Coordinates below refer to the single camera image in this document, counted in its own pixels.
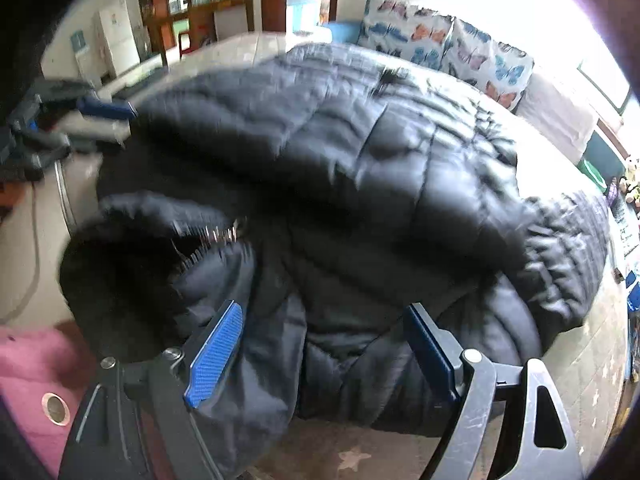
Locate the grey pillow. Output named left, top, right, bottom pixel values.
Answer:
left=515, top=72, right=599, bottom=162

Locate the butterfly print pillow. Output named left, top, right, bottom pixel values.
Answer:
left=442, top=17, right=536, bottom=112
left=357, top=0, right=455, bottom=72

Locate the blue bench mat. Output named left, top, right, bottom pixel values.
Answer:
left=321, top=20, right=364, bottom=47

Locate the window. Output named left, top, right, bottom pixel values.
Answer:
left=575, top=54, right=632, bottom=117

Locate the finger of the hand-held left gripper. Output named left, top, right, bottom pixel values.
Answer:
left=44, top=119, right=133, bottom=162
left=36, top=79, right=139, bottom=121

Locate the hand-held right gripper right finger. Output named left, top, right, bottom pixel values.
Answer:
left=401, top=302, right=584, bottom=480

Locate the grey star quilted bedspread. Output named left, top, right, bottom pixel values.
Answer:
left=100, top=30, right=632, bottom=480

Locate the wooden cabinet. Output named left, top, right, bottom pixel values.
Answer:
left=134, top=0, right=212, bottom=57

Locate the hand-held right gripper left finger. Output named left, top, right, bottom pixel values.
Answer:
left=60, top=300, right=244, bottom=480

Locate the person's pink garment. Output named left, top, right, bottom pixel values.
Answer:
left=0, top=324, right=97, bottom=480

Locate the white refrigerator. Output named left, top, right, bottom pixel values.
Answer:
left=95, top=0, right=144, bottom=79

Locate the green plastic basin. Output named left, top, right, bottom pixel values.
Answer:
left=579, top=159, right=607, bottom=187

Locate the teddy bear green shirt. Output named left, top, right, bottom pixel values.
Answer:
left=619, top=177, right=640, bottom=207

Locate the black puffer jacket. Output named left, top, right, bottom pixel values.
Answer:
left=59, top=42, right=613, bottom=480

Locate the white water dispenser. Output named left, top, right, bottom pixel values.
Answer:
left=69, top=29, right=102, bottom=87

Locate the wooden desk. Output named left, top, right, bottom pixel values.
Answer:
left=169, top=0, right=257, bottom=56

